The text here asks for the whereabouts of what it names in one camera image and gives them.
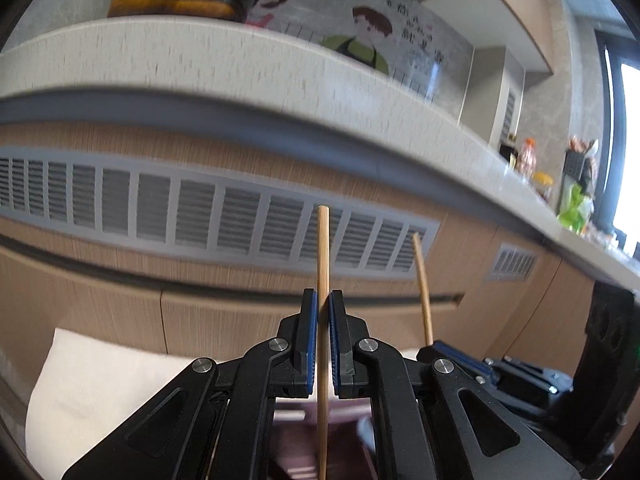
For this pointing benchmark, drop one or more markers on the white cloth mat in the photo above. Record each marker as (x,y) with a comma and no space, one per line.
(88,387)

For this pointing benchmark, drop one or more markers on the green plastic bag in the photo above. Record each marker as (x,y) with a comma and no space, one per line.
(576,210)

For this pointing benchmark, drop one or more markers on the wooden chopstick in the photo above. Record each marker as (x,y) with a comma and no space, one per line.
(421,279)
(323,341)

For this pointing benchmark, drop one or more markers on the small grey ventilation grille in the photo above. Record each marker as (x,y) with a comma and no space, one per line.
(512,263)

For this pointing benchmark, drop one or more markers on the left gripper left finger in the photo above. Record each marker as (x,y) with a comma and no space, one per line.
(280,367)

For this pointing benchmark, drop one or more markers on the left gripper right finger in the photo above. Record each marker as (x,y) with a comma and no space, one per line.
(366,368)

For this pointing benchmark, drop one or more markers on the orange capped bottle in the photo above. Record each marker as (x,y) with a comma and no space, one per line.
(527,161)

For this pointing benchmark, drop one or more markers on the cartoon wall poster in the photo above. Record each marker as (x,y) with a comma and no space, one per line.
(398,38)

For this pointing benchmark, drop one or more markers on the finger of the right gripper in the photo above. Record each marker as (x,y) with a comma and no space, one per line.
(473,367)

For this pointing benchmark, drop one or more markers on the maroon utensil holder box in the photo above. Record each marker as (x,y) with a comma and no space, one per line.
(293,444)

